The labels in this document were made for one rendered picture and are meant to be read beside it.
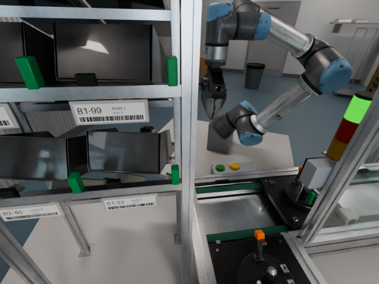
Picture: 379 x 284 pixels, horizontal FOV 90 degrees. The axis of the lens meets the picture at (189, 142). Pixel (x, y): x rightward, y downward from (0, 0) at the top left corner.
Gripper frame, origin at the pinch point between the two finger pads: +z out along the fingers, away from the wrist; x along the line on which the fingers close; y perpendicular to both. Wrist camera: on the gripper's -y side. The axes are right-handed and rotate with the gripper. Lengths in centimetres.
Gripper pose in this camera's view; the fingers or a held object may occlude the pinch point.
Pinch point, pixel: (211, 117)
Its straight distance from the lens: 73.1
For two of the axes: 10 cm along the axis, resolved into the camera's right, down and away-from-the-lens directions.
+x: -9.9, 0.6, -1.3
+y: -1.4, -5.3, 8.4
